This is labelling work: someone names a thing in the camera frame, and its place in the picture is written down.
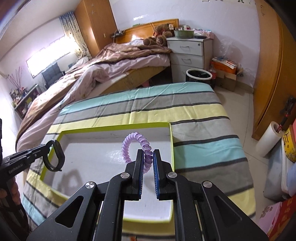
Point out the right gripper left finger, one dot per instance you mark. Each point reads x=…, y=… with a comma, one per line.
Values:
x=136, y=171

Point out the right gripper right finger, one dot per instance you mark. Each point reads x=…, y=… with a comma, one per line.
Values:
x=162, y=183

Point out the black smart band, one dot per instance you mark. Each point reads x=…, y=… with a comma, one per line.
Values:
x=53, y=156

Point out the left hand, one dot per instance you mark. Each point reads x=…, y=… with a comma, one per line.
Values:
x=13, y=192

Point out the green shallow cardboard box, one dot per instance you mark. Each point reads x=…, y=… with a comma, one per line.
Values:
x=94, y=154

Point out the striped bed sheet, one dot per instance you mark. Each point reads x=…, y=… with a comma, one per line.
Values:
x=205, y=145

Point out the dark low side table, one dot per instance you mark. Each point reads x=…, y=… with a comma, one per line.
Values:
x=23, y=98

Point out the black chair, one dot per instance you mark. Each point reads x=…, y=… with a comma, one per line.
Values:
x=52, y=74

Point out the pink brown duvet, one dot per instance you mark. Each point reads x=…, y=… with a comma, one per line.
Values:
x=112, y=61

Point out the black trash bin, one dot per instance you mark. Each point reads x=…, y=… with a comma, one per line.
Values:
x=198, y=75

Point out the white paper roll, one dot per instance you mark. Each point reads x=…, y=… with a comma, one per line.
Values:
x=269, y=139

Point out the white nightstand drawers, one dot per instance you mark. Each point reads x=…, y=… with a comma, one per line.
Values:
x=187, y=54

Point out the cardboard box with books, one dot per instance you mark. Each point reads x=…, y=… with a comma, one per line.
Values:
x=227, y=72

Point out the wooden headboard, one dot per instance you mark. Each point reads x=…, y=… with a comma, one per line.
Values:
x=143, y=31

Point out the brown teddy bear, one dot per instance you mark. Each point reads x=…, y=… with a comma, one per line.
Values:
x=161, y=34

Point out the wooden door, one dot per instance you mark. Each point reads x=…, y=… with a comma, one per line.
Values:
x=275, y=79

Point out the green basin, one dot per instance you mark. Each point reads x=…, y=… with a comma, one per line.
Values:
x=184, y=34

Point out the floral curtain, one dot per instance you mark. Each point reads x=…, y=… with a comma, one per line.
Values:
x=72, y=31

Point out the wooden wardrobe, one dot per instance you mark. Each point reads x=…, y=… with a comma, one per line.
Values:
x=96, y=22

